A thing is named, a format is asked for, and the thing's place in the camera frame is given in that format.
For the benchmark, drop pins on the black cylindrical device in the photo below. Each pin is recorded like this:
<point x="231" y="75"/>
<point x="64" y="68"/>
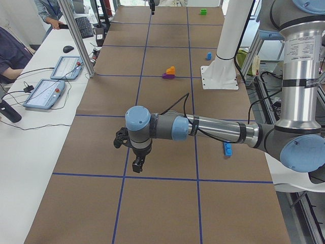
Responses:
<point x="9" y="112"/>

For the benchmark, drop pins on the aluminium table frame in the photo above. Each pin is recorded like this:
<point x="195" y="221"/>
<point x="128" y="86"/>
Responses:
<point x="294" y="140"/>

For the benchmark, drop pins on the aluminium frame post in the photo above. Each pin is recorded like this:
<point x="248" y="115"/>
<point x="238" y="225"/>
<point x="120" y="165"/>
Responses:
<point x="69" y="18"/>

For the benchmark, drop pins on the small blue block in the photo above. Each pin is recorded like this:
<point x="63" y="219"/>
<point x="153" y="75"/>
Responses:
<point x="209" y="56"/>

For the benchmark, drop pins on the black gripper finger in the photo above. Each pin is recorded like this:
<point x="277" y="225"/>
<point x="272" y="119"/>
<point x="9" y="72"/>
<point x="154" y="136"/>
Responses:
<point x="152" y="6"/>

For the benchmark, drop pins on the upper teach pendant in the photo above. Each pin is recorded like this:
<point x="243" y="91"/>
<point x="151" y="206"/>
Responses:
<point x="67" y="67"/>

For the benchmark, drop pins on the teach pendant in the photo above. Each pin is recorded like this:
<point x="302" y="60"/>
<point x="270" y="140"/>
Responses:
<point x="67" y="67"/>
<point x="45" y="94"/>

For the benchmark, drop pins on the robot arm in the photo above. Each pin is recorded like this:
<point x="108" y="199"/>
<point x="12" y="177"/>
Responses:
<point x="300" y="23"/>

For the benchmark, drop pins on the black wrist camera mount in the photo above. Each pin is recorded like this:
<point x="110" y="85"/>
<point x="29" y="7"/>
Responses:
<point x="122" y="138"/>

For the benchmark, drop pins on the white chair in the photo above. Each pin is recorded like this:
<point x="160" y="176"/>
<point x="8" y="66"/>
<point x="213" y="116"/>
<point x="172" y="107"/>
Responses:
<point x="289" y="181"/>

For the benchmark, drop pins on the purple trapezoid block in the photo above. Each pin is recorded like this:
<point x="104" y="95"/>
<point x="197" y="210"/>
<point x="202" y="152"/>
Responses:
<point x="168" y="76"/>

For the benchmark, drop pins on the green block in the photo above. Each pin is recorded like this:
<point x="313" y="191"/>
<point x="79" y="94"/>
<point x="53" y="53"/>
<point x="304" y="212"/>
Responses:
<point x="203" y="11"/>

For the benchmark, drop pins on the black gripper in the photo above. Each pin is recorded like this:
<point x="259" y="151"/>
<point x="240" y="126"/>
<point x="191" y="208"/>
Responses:
<point x="141" y="152"/>

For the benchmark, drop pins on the black keyboard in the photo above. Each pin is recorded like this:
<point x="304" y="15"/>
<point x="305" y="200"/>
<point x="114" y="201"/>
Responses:
<point x="84" y="26"/>

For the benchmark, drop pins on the lower teach pendant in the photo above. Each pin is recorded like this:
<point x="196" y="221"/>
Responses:
<point x="45" y="94"/>

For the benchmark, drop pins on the seated person dark shirt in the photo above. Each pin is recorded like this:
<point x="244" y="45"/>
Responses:
<point x="14" y="57"/>

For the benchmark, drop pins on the black computer mouse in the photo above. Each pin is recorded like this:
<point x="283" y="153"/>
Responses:
<point x="67" y="49"/>

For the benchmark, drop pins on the long blue studded brick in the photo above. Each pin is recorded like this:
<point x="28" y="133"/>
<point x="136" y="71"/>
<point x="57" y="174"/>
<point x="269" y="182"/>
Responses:
<point x="227" y="147"/>

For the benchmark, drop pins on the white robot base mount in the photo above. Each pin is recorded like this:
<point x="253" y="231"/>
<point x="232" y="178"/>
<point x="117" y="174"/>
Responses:
<point x="221" y="73"/>

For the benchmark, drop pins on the standing person background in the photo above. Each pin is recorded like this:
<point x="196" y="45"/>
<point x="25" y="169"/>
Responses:
<point x="50" y="12"/>

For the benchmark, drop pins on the orange trapezoid block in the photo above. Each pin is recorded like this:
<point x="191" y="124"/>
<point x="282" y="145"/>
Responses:
<point x="170" y="70"/>

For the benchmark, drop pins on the black phone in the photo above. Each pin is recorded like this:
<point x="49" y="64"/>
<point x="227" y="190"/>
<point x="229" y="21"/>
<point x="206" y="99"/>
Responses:
<point x="63" y="26"/>

